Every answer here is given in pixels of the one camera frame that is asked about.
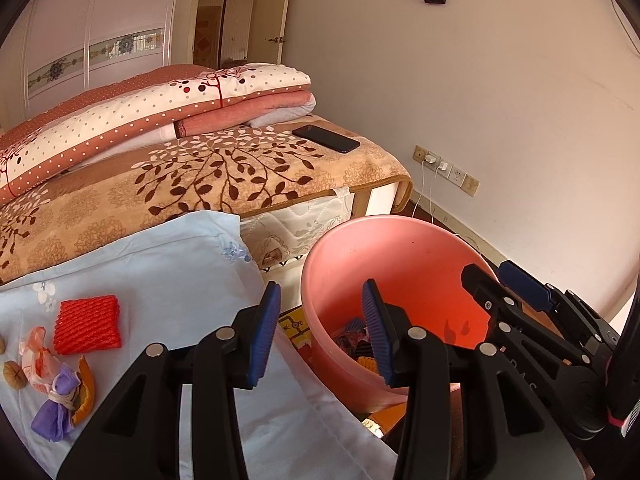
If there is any yellow foam net sleeve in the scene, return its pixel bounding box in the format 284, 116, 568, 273
357, 356, 378, 375

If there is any cream bedroom door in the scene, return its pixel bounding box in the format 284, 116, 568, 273
247, 0, 290, 64

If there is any crumpled colourful wrapper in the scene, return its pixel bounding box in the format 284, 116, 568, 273
333, 318, 374, 361

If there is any pink plastic basin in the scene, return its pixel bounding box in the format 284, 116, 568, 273
300, 214, 490, 414

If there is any light blue floral cloth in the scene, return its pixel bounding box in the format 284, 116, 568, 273
1, 211, 397, 479

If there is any white quilted mattress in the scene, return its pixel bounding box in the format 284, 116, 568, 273
240, 188, 354, 269

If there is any red foam net sleeve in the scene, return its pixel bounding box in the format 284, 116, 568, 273
53, 295, 122, 356

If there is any orange peel piece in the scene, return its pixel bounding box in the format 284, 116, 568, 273
72, 356, 96, 426

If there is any brown leaf-pattern bed blanket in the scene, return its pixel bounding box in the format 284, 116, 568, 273
1, 124, 412, 283

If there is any purple plastic wrapper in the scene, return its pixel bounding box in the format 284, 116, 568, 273
30, 364, 81, 442

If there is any pink white crumpled wrapper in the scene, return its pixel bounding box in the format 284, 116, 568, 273
18, 326, 62, 394

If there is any black smartphone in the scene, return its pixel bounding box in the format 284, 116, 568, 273
292, 125, 360, 154

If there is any near walnut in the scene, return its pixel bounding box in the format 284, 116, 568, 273
3, 361, 28, 390

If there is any folded pink blanket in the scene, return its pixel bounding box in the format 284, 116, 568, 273
175, 90, 316, 138

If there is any white sliding wardrobe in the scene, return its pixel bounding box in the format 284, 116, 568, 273
24, 0, 176, 118

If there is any wall socket strip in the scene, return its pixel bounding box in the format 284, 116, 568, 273
412, 145, 480, 196

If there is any white charger cable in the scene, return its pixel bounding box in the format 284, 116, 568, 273
412, 161, 482, 254

